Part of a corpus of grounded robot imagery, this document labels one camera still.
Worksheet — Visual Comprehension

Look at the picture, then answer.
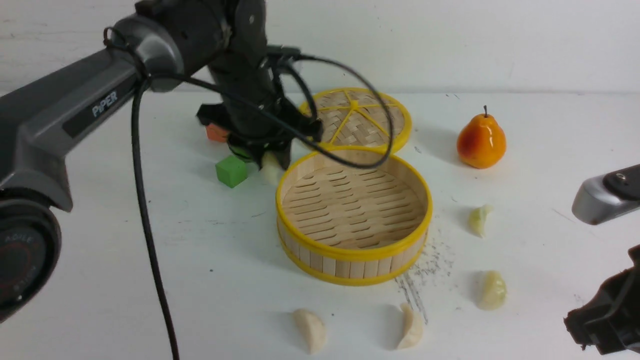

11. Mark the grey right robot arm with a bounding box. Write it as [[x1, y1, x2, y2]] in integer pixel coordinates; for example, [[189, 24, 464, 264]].
[[564, 164, 640, 355]]

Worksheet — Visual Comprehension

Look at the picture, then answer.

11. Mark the pale green dumpling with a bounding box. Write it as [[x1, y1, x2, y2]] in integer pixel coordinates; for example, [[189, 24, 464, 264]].
[[477, 270, 508, 312]]

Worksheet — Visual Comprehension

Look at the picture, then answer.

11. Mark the yellow bamboo steamer tray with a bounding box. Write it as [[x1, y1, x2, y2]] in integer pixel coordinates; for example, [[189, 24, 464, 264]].
[[275, 152, 434, 286]]

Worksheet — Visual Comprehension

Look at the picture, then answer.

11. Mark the green toy watermelon ball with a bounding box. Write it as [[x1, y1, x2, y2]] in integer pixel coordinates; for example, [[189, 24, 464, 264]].
[[227, 142, 255, 163]]

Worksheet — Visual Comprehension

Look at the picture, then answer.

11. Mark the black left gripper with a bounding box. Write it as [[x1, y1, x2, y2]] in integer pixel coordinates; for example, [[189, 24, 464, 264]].
[[196, 50, 323, 169]]

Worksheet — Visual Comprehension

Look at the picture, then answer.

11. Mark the orange cube block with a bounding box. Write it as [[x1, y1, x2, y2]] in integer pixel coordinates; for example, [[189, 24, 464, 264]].
[[205, 123, 229, 143]]

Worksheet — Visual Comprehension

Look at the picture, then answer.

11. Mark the orange toy pear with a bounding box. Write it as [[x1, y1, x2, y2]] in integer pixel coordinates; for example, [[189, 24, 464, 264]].
[[456, 105, 507, 170]]

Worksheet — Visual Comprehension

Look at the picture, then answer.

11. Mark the pale green-tinted dumpling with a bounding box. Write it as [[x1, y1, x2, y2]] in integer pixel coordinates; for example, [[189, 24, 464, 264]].
[[260, 152, 282, 187]]

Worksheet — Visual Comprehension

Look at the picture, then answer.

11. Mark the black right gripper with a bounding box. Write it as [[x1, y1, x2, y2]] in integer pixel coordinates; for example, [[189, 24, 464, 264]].
[[564, 245, 640, 355]]

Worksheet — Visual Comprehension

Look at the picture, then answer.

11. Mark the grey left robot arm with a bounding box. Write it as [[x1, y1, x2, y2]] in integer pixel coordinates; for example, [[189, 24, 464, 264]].
[[1, 0, 323, 321]]

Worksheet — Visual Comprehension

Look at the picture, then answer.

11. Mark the white dumpling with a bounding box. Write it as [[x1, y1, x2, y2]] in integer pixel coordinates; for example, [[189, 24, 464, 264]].
[[395, 302, 424, 350], [292, 309, 327, 354]]

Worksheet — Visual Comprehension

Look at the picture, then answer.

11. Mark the yellowish dumpling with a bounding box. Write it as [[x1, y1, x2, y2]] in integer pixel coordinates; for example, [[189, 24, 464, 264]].
[[467, 203, 494, 239]]

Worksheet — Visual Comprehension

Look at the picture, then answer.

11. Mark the yellow bamboo steamer lid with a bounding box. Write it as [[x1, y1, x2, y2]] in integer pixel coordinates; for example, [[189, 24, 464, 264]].
[[313, 88, 413, 153]]

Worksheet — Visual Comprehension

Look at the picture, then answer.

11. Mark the green cube block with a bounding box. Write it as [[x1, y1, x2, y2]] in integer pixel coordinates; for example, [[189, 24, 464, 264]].
[[215, 155, 249, 189]]

